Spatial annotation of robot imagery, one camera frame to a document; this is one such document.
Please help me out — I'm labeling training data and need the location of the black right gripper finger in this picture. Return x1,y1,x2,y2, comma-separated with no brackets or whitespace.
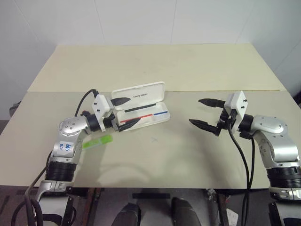
189,119,219,137
198,98,226,109

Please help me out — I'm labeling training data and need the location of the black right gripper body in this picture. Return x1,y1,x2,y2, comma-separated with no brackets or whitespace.
214,108,236,137

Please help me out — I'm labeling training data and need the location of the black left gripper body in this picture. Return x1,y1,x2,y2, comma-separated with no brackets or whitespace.
103,112,121,133

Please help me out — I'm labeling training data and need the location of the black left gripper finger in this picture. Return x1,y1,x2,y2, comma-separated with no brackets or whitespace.
111,97,131,107
118,118,141,132

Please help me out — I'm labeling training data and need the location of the green highlighter marker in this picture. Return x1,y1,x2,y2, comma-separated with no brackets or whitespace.
82,134,114,150

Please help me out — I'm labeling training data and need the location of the white plastic pencil case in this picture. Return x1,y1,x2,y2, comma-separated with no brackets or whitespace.
110,81,171,132

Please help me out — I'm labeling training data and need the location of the thin black pen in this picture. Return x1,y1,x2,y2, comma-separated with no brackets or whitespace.
124,103,157,113

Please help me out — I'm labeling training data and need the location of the flat black bar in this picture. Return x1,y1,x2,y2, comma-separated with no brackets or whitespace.
132,193,170,200

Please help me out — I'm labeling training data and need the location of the metal table leg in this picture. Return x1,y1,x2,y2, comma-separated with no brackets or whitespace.
206,188,226,226
90,188,104,226

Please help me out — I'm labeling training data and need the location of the dark rounded shape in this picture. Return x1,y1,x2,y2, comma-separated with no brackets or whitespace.
171,197,199,226
112,202,142,226

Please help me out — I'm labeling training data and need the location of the white paper tag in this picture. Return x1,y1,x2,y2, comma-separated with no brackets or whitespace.
227,209,238,226

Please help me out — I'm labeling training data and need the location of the dark grey background object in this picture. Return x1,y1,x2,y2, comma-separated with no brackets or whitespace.
8,100,22,118

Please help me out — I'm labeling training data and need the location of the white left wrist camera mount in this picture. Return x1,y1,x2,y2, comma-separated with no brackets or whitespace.
91,94,114,133

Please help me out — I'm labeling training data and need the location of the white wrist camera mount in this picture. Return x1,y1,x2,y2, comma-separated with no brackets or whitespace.
91,94,114,133
224,90,248,132

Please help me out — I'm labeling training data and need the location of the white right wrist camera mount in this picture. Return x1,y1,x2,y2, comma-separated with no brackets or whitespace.
224,90,248,132

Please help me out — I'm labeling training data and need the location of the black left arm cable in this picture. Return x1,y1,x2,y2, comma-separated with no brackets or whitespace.
10,89,99,226

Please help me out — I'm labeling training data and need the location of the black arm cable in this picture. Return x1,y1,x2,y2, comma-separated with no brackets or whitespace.
10,89,99,226
227,124,250,226
246,136,256,191

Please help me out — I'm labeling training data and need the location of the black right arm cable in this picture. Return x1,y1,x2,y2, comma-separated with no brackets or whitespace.
227,124,250,226
246,136,256,191

